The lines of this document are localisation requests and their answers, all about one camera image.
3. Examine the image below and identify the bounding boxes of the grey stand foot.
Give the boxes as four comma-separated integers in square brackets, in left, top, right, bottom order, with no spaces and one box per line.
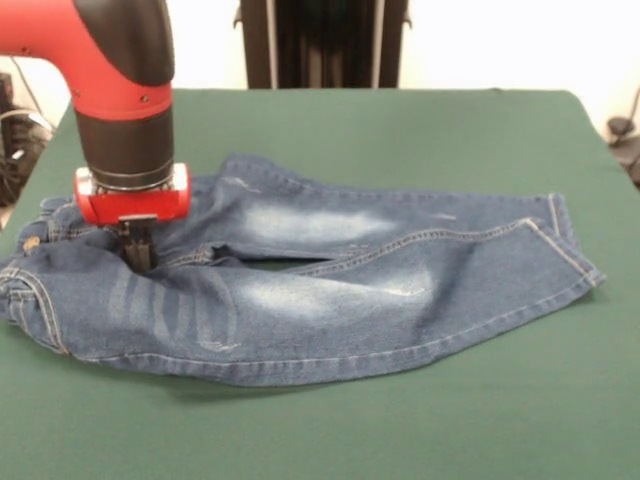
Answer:
[606,116,640,189]

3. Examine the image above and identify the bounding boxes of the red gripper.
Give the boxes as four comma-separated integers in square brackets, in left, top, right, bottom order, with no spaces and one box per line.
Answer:
[73,162,193,274]

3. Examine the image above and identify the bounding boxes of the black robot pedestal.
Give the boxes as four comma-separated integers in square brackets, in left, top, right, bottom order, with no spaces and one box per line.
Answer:
[233,0,414,90]

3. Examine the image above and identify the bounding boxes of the black equipment pile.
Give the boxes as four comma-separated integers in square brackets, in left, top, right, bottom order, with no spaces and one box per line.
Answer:
[0,72,56,207]

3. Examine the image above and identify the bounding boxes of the blue denim jeans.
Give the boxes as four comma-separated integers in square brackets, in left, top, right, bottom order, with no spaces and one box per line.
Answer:
[0,153,607,389]

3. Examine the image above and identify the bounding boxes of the dark green table cloth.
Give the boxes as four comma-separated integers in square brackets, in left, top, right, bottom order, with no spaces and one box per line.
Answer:
[0,88,640,480]

